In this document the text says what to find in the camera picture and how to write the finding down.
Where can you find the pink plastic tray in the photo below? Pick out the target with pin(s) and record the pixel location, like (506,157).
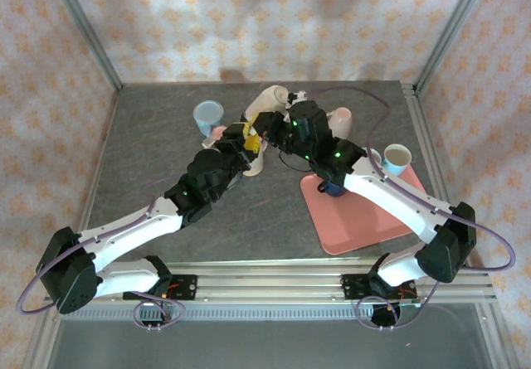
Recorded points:
(352,224)

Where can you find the large pale blue mug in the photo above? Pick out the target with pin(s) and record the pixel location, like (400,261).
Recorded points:
(207,112)

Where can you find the aluminium upright post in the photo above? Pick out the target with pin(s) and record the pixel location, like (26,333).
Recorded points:
(85,25)
(454,25)

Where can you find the large beige pink mug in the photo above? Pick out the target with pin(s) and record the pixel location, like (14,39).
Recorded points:
(255,168)

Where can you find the grey metal panel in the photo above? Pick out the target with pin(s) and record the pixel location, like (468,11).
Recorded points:
(265,344)

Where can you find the navy blue mug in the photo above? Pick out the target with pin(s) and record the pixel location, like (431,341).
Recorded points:
(332,190)

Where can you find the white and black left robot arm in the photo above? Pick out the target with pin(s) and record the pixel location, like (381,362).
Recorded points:
(124,233)

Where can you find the aluminium base rail beam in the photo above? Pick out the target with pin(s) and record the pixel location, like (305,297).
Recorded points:
(265,282)

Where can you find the aluminium frame leg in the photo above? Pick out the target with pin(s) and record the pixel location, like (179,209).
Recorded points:
(495,338)
(41,336)

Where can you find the white ribbed mug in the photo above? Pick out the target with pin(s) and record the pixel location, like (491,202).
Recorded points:
(267,101)

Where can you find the small green circuit board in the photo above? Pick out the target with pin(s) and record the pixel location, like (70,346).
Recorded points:
(410,301)

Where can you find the small pink mug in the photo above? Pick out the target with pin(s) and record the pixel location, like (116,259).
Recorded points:
(219,131)

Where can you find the pale pink mug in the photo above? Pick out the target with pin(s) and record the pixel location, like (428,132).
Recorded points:
(342,122)

